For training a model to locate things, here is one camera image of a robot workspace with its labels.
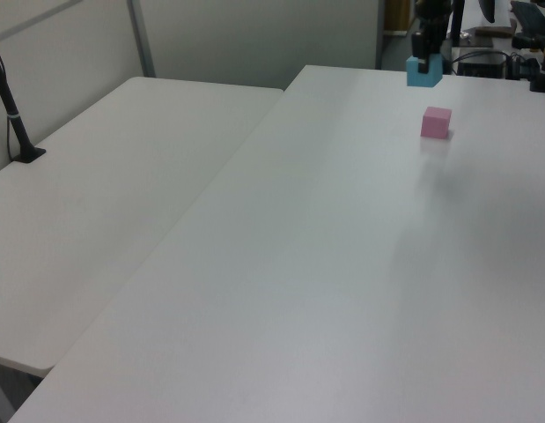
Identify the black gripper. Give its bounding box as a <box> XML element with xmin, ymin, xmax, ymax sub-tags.
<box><xmin>410</xmin><ymin>0</ymin><xmax>453</xmax><ymax>74</ymax></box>

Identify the blue cube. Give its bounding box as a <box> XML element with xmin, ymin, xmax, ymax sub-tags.
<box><xmin>405</xmin><ymin>55</ymin><xmax>445</xmax><ymax>89</ymax></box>

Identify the pink cube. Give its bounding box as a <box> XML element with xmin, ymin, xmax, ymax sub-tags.
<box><xmin>420</xmin><ymin>106</ymin><xmax>453</xmax><ymax>140</ymax></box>

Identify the black monitor stand pole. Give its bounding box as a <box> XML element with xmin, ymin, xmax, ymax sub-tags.
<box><xmin>449</xmin><ymin>0</ymin><xmax>466</xmax><ymax>74</ymax></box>

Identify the black electronics box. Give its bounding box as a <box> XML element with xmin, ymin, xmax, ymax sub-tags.
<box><xmin>456</xmin><ymin>50</ymin><xmax>507</xmax><ymax>79</ymax></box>

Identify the brown wooden board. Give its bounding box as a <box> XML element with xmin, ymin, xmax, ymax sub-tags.
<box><xmin>385</xmin><ymin>0</ymin><xmax>416</xmax><ymax>34</ymax></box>

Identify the brown desk board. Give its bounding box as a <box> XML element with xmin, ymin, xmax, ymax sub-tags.
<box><xmin>473</xmin><ymin>26</ymin><xmax>518</xmax><ymax>38</ymax></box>

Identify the dark keyboard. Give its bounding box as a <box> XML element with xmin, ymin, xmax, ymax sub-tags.
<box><xmin>509</xmin><ymin>0</ymin><xmax>545</xmax><ymax>34</ymax></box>

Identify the grey metal partition post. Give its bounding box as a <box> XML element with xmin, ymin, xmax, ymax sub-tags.
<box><xmin>375</xmin><ymin>0</ymin><xmax>387</xmax><ymax>71</ymax></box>
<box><xmin>125</xmin><ymin>0</ymin><xmax>157</xmax><ymax>78</ymax></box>

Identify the black device with cables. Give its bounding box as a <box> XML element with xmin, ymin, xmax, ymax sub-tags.
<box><xmin>507</xmin><ymin>52</ymin><xmax>541</xmax><ymax>83</ymax></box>

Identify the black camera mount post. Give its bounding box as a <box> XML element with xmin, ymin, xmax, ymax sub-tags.
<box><xmin>529</xmin><ymin>26</ymin><xmax>545</xmax><ymax>93</ymax></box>

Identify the black camera pole with base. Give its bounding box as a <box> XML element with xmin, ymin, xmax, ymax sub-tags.
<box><xmin>0</xmin><ymin>34</ymin><xmax>48</xmax><ymax>165</ymax></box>

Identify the thin black pole cable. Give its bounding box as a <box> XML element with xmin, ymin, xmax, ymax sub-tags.
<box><xmin>5</xmin><ymin>115</ymin><xmax>25</xmax><ymax>162</ymax></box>

